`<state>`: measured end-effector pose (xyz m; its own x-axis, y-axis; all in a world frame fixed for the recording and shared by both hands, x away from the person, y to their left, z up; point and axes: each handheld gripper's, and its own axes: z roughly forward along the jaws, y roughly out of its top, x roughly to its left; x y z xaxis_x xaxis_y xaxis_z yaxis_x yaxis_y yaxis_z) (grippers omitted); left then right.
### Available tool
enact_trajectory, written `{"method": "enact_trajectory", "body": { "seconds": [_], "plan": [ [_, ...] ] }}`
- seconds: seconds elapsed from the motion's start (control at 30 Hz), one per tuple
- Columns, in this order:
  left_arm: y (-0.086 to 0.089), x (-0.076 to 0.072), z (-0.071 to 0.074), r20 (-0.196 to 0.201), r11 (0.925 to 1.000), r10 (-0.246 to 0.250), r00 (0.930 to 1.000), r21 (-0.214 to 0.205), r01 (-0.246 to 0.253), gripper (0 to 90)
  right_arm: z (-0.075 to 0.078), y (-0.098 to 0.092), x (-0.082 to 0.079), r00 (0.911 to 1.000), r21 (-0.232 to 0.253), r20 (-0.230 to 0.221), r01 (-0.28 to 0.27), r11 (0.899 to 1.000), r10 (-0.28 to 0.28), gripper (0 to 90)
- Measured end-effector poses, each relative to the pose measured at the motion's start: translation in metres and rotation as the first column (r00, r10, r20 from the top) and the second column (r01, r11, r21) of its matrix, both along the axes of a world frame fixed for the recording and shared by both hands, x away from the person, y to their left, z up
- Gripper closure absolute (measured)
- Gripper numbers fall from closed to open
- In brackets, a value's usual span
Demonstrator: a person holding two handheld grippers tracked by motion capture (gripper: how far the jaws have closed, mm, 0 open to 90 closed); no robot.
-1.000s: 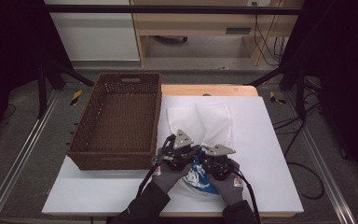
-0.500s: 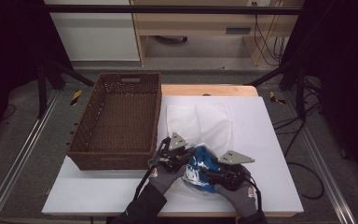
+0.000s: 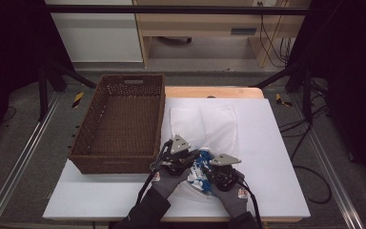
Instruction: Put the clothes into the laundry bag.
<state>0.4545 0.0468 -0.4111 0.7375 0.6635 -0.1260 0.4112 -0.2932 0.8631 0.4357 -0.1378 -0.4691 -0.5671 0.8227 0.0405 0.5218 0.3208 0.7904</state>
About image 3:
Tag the black curtain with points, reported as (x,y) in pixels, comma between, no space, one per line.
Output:
(352,63)
(6,47)

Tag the yellow black tape marker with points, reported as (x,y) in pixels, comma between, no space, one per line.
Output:
(281,100)
(77,99)

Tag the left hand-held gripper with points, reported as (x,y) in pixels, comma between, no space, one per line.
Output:
(178,156)

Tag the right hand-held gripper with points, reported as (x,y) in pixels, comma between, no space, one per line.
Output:
(224,173)

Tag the blue cloth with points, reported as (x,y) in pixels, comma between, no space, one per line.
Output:
(203,168)

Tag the black metal stand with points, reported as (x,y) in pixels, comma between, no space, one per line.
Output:
(44,89)
(306,92)

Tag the person's left hand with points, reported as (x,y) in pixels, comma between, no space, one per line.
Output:
(168,184)

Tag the black horizontal bar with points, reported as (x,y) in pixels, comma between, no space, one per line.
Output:
(171,9)

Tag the light wooden desk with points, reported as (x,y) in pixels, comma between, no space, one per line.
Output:
(203,24)

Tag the metal floor rail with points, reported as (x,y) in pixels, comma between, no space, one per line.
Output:
(16,165)
(330,171)

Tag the person's right hand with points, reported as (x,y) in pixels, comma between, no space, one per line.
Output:
(233,200)

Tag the brown woven basket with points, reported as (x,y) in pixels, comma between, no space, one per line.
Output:
(120,127)

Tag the white cabinet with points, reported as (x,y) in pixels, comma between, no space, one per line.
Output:
(98,35)

